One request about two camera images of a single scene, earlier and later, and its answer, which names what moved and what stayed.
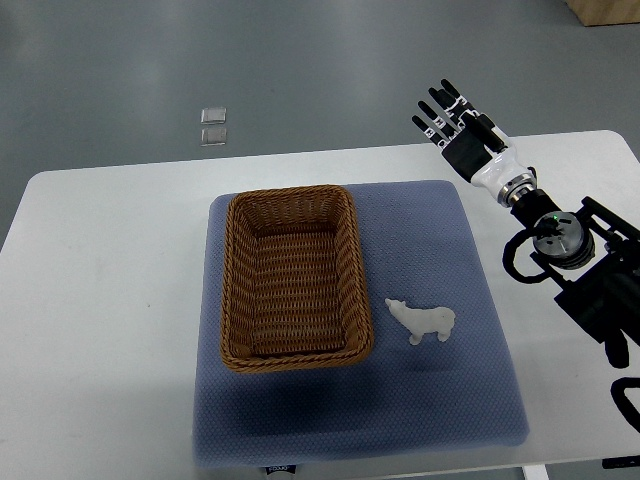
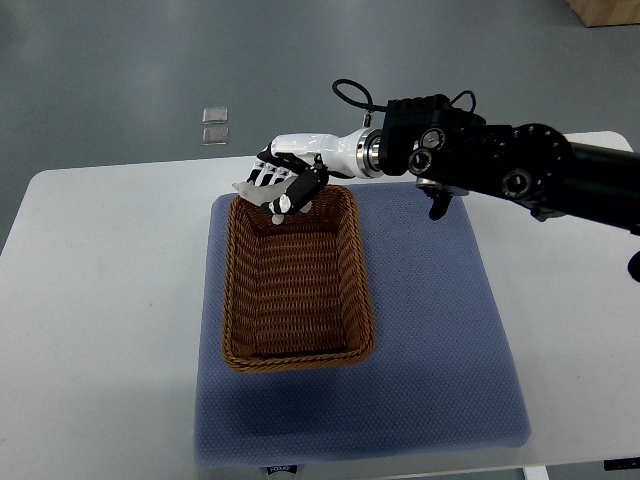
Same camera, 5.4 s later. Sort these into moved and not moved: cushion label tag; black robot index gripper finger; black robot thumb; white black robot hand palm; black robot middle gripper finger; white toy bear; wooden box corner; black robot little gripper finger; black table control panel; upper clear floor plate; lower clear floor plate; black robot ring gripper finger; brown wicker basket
Moved: black robot index gripper finger; white black robot hand palm; black robot little gripper finger; black robot thumb; white toy bear; black robot middle gripper finger; black robot ring gripper finger
Not moved: cushion label tag; wooden box corner; black table control panel; upper clear floor plate; lower clear floor plate; brown wicker basket
